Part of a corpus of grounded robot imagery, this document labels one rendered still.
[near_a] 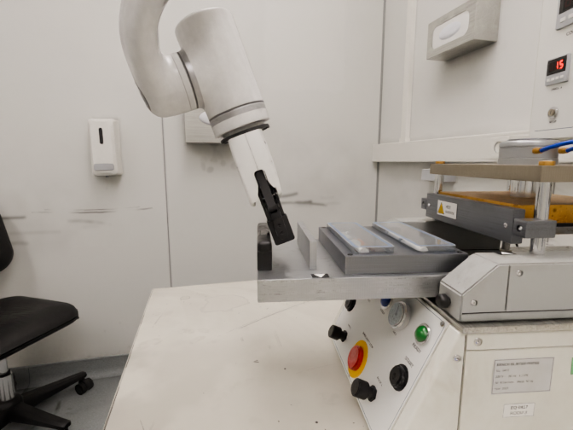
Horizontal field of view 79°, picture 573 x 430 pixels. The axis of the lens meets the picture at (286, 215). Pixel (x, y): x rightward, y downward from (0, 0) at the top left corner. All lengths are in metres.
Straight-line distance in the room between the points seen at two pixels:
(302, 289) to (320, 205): 1.58
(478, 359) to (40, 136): 1.90
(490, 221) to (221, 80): 0.41
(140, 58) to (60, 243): 1.63
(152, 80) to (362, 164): 1.72
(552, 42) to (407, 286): 0.57
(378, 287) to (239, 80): 0.33
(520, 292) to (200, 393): 0.48
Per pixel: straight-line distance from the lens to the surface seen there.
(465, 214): 0.61
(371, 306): 0.65
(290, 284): 0.44
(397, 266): 0.48
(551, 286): 0.51
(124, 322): 2.09
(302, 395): 0.62
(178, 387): 0.66
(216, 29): 0.51
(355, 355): 0.62
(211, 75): 0.50
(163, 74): 0.49
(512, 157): 0.64
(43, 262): 2.08
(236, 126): 0.48
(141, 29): 0.46
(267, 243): 0.46
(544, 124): 0.85
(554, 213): 0.57
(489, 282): 0.47
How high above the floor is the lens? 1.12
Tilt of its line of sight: 9 degrees down
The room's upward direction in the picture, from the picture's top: straight up
